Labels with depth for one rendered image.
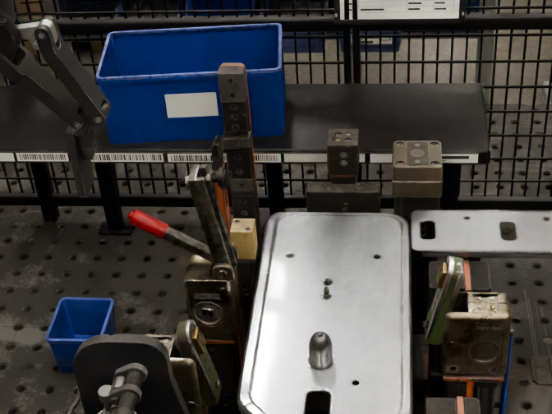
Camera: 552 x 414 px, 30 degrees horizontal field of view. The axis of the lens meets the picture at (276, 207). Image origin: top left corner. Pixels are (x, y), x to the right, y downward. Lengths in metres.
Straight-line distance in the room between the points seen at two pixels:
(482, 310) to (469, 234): 0.22
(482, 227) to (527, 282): 0.39
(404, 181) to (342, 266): 0.20
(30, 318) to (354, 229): 0.69
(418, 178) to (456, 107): 0.23
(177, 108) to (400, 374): 0.63
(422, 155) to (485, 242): 0.18
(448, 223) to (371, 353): 0.30
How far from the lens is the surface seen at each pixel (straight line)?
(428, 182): 1.63
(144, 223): 1.41
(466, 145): 1.72
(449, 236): 1.57
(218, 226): 1.39
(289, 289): 1.48
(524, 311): 1.90
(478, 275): 1.54
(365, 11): 1.82
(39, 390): 1.84
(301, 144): 1.72
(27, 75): 0.88
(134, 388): 1.12
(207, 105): 1.72
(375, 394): 1.34
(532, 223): 1.61
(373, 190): 1.66
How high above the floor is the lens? 1.99
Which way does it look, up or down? 37 degrees down
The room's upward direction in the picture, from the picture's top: 4 degrees counter-clockwise
